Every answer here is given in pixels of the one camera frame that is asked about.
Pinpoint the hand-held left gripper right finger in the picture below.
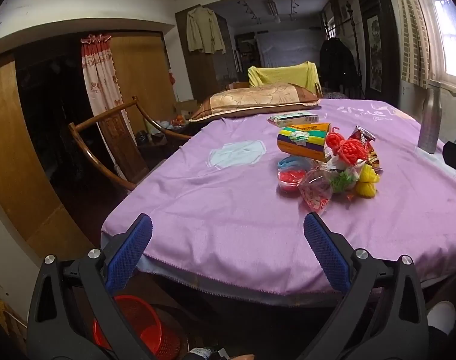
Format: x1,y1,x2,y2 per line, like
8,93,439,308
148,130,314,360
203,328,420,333
302,212,429,360

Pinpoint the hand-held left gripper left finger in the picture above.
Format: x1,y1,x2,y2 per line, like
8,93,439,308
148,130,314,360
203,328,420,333
26,213,154,360

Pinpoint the clear plastic bag red print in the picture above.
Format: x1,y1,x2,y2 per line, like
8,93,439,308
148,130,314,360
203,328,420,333
298,169,334,214

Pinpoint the green plastic string bundle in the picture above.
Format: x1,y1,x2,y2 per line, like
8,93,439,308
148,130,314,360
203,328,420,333
327,167,360,194

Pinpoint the red plastic basket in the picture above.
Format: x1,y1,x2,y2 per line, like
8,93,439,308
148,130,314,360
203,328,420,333
93,294,181,360

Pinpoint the red jelly cup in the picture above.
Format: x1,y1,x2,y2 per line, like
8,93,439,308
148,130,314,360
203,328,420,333
276,169,307,195

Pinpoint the yellow plastic string bundle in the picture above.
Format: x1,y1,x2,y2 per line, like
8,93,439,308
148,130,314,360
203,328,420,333
355,164,380,199

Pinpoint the blue face mask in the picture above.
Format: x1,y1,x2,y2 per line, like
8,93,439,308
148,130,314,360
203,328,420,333
277,156,315,171

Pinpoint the red snack packet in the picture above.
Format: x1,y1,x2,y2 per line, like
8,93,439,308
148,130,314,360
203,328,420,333
349,125,382,173

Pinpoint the red plastic string bundle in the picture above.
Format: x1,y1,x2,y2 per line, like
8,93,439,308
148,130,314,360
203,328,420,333
325,129,369,167

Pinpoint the yellow green carton box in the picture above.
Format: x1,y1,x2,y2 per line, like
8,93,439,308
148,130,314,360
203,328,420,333
276,122,333,162

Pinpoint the white carton box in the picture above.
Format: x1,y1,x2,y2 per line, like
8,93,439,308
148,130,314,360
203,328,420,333
266,112,319,129

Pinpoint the steel water bottle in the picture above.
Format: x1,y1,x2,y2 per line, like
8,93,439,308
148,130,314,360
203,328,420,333
417,80,444,154

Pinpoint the purple tablecloth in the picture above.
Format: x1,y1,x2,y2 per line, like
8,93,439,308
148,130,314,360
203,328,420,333
100,97,456,306

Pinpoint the wooden armchair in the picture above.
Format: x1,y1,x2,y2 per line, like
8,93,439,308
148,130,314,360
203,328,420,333
68,95,193,192

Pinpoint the small wooden side table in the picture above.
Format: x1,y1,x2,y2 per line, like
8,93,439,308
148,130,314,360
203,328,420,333
136,114,195,158

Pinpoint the white shoe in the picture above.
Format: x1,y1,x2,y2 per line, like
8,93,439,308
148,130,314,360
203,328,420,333
427,301,456,334

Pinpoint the checked window curtain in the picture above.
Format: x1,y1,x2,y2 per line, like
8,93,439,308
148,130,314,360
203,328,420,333
391,0,448,89

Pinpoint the dark framed picture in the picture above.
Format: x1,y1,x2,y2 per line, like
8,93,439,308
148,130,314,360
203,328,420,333
358,0,401,100

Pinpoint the cardboard box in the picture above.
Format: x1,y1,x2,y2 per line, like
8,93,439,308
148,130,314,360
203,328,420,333
174,99,198,119

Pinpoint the black hanging coat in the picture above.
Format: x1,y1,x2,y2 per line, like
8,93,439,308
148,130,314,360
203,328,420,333
319,37,358,89

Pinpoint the brown floral pillow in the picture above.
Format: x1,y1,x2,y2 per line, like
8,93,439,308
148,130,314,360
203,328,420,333
188,83,322,122

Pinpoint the floral pink curtain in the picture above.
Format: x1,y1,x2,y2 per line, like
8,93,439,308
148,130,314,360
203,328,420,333
80,34,133,128

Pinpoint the yellow cloth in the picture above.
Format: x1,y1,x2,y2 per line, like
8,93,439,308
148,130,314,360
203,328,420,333
248,61,320,92

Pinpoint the beige hanging jacket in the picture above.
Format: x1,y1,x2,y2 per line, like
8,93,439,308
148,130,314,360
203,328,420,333
185,5,226,55

